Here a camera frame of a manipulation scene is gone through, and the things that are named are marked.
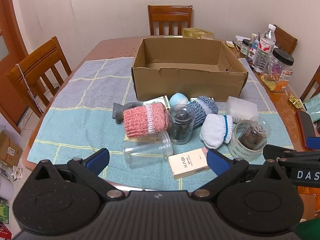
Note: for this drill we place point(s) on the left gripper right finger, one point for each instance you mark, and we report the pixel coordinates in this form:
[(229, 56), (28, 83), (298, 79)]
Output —
[(228, 173)]

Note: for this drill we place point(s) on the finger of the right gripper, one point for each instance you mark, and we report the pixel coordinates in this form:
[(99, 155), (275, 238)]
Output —
[(274, 152), (313, 143)]

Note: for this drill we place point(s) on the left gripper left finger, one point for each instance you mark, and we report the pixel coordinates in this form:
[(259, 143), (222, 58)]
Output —
[(86, 172)]

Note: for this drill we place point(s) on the clear tape roll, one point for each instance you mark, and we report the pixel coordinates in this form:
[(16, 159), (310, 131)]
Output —
[(235, 147)]

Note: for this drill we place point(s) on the white pink KASI box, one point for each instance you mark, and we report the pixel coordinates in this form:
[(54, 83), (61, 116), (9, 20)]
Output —
[(188, 163)]

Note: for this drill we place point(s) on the white sock blue stripe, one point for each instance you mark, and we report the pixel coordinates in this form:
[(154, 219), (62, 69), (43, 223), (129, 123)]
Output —
[(216, 130)]

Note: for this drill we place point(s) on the translucent white plastic box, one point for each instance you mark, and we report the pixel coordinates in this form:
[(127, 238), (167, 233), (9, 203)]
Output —
[(240, 110)]

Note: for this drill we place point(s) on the clear plastic jar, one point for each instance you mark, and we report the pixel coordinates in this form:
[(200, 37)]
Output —
[(147, 150)]

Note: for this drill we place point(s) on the grey toy figure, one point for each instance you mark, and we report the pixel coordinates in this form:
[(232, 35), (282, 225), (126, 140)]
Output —
[(118, 109)]

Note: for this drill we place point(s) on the blue knitted sock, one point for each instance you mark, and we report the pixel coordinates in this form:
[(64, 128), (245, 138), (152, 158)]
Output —
[(201, 107)]

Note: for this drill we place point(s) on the clear jar dark contents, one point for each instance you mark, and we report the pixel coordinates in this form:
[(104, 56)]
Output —
[(181, 119)]

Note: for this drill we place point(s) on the pink knitted sock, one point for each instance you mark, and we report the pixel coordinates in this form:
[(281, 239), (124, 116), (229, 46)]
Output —
[(145, 120)]

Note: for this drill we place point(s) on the light blue round toy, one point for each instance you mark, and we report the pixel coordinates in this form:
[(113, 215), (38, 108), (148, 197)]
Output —
[(177, 99)]

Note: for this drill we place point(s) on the clear jar brown contents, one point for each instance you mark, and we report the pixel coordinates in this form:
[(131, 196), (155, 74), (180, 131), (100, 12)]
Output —
[(256, 133)]

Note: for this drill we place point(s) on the green white tissue pack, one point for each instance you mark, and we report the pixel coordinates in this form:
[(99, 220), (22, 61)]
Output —
[(162, 99)]

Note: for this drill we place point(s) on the red-edged smartphone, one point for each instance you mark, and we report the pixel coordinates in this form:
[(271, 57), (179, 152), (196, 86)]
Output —
[(306, 126)]

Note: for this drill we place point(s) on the gold ornament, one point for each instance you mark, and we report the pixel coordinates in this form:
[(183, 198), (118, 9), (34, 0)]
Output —
[(295, 102)]

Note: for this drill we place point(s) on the wooden chair far right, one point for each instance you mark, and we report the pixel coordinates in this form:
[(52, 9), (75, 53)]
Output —
[(312, 88)]

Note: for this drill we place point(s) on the wooden chair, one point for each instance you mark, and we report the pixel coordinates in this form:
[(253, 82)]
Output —
[(26, 74), (169, 13), (285, 41), (312, 88)]

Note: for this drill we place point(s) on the gold blister pack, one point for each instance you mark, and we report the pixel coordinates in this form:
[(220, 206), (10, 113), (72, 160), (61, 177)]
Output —
[(270, 81)]

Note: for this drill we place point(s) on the cardboard box on floor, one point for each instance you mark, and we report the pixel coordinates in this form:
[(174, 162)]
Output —
[(10, 153)]

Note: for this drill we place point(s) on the large black-lidded plastic jar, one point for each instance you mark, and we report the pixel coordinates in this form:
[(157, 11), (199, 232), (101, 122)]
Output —
[(280, 65)]

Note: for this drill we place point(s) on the wooden chair at left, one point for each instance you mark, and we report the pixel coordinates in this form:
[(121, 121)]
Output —
[(26, 74)]

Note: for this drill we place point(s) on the wooden chair at right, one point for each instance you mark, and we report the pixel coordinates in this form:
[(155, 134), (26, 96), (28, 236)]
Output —
[(285, 41)]

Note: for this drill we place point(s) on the small dark-lidded glass jar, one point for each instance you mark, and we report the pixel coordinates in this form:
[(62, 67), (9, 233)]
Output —
[(244, 48)]

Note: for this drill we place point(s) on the small blue-capped bottle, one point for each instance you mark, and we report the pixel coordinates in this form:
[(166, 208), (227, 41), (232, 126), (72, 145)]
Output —
[(253, 45)]

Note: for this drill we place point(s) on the brown cardboard box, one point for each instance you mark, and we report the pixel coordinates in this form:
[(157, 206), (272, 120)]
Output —
[(193, 67)]

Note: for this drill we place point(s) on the clear water bottle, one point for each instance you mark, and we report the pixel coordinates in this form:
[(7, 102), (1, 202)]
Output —
[(267, 41)]

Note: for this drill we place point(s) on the small yellow box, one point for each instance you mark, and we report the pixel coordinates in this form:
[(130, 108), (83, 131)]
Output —
[(230, 44)]

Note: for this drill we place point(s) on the gold tissue box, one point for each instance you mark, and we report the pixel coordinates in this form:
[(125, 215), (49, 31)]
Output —
[(197, 33)]

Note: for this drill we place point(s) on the wooden glass door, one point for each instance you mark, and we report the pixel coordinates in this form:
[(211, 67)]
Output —
[(12, 38)]

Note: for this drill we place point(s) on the wooden chair at back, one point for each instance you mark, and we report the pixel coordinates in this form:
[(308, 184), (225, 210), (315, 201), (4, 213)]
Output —
[(169, 13)]

